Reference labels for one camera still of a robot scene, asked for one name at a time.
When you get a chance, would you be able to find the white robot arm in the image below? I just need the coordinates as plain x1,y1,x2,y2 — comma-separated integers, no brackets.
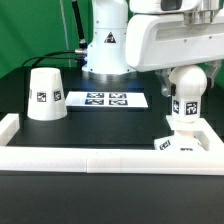
83,0,224,96

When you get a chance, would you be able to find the white lamp base with tags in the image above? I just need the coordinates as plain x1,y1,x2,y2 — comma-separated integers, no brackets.
153,114,207,152

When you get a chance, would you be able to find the white sheet with tags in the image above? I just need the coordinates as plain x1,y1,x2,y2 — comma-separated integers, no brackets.
66,91,148,108

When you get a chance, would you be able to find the black cable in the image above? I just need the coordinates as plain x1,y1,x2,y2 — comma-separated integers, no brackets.
21,50,88,68

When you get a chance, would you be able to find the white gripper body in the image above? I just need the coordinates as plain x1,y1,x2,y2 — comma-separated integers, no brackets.
126,11,224,72

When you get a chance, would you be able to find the white lamp bulb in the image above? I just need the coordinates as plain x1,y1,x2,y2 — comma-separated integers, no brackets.
169,65,207,123

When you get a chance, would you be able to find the white U-shaped frame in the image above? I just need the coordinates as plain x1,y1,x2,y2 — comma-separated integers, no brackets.
0,114,224,175

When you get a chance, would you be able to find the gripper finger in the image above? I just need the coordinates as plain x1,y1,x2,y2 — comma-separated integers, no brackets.
205,60,222,88
155,68,176,97

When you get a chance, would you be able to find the white lamp shade with tags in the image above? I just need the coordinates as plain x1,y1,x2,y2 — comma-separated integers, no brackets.
27,67,67,121

